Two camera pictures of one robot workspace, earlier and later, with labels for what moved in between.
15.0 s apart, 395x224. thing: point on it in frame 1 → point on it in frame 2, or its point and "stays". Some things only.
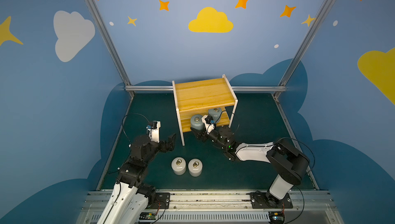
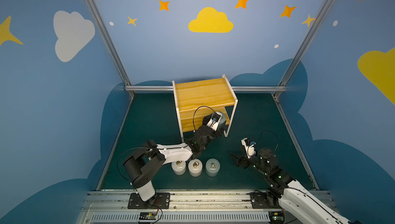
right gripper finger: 200,135 → 238,162
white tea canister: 178,165 stays
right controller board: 276,217 stays
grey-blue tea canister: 196,122 → 212,167
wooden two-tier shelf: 198,97 stays
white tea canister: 195,167 stays
